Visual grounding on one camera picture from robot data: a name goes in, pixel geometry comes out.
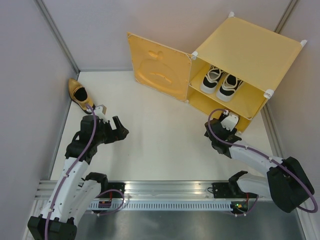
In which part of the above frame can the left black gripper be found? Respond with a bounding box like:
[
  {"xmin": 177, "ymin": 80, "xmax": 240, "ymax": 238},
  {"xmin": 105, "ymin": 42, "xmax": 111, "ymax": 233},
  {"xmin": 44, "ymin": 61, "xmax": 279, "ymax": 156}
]
[{"xmin": 93, "ymin": 116, "xmax": 129, "ymax": 146}]

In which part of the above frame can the white black sneaker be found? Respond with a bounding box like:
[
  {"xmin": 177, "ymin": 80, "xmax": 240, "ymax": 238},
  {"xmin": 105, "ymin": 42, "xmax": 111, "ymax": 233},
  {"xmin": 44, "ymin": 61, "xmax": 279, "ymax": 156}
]
[
  {"xmin": 200, "ymin": 65, "xmax": 225, "ymax": 94},
  {"xmin": 216, "ymin": 73, "xmax": 244, "ymax": 102}
]

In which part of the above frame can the yellow cabinet door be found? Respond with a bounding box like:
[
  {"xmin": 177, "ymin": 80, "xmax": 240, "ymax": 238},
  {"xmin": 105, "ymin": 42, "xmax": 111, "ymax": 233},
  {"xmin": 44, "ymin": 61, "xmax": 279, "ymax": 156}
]
[{"xmin": 127, "ymin": 32, "xmax": 192, "ymax": 101}]

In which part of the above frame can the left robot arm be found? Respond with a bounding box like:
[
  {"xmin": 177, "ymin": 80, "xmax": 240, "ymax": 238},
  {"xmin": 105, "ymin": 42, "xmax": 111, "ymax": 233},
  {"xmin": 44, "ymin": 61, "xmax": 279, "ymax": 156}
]
[{"xmin": 27, "ymin": 115, "xmax": 129, "ymax": 240}]

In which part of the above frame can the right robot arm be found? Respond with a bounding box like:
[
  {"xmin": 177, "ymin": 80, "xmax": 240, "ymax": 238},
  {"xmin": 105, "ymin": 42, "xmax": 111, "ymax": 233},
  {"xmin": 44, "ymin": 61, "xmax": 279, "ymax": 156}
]
[{"xmin": 204, "ymin": 118, "xmax": 318, "ymax": 213}]

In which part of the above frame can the far gold loafer shoe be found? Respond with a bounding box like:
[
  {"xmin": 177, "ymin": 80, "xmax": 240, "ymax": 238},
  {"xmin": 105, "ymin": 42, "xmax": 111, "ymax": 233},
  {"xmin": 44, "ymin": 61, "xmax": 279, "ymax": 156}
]
[{"xmin": 68, "ymin": 78, "xmax": 96, "ymax": 115}]

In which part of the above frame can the yellow plastic shoe cabinet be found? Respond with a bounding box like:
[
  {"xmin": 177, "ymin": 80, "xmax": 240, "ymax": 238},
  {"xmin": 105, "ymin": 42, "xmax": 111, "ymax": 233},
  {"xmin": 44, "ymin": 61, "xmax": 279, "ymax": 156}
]
[{"xmin": 187, "ymin": 12, "xmax": 307, "ymax": 132}]

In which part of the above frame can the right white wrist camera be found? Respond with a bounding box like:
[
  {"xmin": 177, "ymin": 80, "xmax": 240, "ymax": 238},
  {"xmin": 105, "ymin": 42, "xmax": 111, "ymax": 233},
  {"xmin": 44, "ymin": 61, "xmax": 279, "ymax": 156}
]
[{"xmin": 219, "ymin": 109, "xmax": 240, "ymax": 131}]

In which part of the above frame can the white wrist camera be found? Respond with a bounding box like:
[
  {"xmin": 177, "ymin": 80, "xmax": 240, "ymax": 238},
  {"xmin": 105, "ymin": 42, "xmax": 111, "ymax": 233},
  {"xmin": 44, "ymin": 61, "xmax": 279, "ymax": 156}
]
[
  {"xmin": 86, "ymin": 104, "xmax": 107, "ymax": 122},
  {"xmin": 219, "ymin": 109, "xmax": 240, "ymax": 131}
]

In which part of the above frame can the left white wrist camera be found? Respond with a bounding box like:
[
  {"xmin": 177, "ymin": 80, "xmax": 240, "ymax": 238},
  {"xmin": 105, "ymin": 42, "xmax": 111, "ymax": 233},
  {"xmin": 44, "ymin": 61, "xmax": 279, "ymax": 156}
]
[{"xmin": 86, "ymin": 104, "xmax": 107, "ymax": 122}]

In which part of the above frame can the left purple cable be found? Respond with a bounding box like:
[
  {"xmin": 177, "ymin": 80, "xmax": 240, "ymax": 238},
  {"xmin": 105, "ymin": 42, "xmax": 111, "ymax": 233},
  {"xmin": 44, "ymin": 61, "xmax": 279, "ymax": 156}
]
[{"xmin": 44, "ymin": 104, "xmax": 126, "ymax": 240}]

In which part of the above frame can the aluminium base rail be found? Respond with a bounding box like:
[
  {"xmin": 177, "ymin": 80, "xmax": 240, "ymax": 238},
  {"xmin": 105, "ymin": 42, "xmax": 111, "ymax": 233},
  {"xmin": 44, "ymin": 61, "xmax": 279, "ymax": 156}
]
[{"xmin": 34, "ymin": 179, "xmax": 276, "ymax": 203}]

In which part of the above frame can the white slotted cable duct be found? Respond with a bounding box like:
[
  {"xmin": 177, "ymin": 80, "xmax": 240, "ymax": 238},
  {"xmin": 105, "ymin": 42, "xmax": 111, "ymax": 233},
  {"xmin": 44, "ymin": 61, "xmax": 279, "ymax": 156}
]
[{"xmin": 88, "ymin": 201, "xmax": 232, "ymax": 211}]

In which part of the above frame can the right aluminium corner post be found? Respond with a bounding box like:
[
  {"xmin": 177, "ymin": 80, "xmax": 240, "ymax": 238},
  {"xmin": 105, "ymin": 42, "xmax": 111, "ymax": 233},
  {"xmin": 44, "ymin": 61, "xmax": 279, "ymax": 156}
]
[{"xmin": 273, "ymin": 0, "xmax": 300, "ymax": 34}]

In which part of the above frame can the aluminium corner post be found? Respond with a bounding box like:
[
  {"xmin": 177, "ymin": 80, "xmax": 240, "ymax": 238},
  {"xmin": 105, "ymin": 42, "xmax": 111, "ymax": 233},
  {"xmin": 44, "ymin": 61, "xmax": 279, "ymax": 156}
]
[
  {"xmin": 273, "ymin": 0, "xmax": 300, "ymax": 34},
  {"xmin": 33, "ymin": 0, "xmax": 81, "ymax": 76}
]

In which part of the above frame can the left aluminium corner post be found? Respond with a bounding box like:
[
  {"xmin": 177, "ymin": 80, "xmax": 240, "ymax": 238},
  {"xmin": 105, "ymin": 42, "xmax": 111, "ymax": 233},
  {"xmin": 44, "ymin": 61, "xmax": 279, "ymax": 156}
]
[{"xmin": 33, "ymin": 0, "xmax": 81, "ymax": 76}]

